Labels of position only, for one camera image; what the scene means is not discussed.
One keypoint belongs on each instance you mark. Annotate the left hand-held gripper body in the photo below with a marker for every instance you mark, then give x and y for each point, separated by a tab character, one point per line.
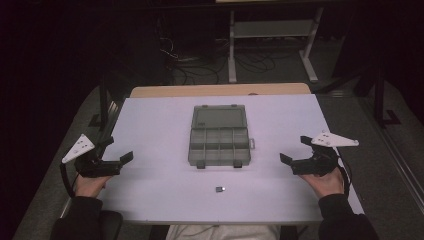
90	167

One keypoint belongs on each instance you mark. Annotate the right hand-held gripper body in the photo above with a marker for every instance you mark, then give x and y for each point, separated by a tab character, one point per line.
316	165

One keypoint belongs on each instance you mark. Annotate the clear plastic compartment box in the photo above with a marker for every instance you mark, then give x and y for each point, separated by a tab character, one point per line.
218	146

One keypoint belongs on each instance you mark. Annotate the small grey metal part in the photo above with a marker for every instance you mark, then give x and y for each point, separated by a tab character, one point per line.
220	189

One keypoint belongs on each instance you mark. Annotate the person's left hand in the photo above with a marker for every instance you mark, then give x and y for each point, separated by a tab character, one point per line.
88	186

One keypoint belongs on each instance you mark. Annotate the person's right hand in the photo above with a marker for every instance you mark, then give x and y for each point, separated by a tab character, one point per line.
328	186

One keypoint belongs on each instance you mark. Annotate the black metal stand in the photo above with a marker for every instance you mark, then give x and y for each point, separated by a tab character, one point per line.
383	100

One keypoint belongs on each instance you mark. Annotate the person's light trousers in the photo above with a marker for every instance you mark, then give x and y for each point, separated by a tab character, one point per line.
223	232

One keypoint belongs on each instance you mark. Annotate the light wooden table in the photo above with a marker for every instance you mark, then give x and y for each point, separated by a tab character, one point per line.
216	90

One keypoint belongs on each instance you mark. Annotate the black metal frame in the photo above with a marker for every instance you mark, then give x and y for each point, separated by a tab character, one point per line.
106	100

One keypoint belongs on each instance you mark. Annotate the white metal desk frame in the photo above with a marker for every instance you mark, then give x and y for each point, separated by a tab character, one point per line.
271	30

